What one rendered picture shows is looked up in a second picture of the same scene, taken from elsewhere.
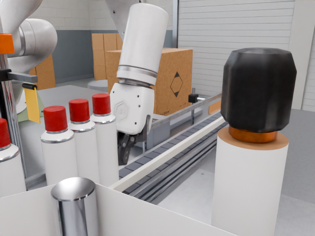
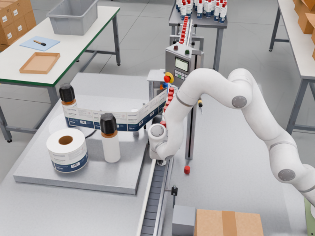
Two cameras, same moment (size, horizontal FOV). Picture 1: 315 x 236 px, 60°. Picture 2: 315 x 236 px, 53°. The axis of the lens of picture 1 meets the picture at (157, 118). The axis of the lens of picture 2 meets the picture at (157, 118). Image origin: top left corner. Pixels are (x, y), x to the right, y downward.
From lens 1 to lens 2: 1.92 m
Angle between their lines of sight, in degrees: 119
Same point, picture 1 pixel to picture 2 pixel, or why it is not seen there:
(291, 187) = (92, 210)
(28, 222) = (140, 112)
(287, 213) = (98, 175)
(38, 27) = (273, 155)
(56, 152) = not seen: hidden behind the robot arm
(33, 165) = (220, 178)
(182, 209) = (132, 165)
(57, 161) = not seen: hidden behind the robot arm
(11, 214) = (142, 109)
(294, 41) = not seen: outside the picture
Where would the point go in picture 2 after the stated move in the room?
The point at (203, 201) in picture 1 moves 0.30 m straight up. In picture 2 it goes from (126, 170) to (122, 128)
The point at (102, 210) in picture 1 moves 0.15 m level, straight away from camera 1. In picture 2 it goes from (131, 115) to (147, 128)
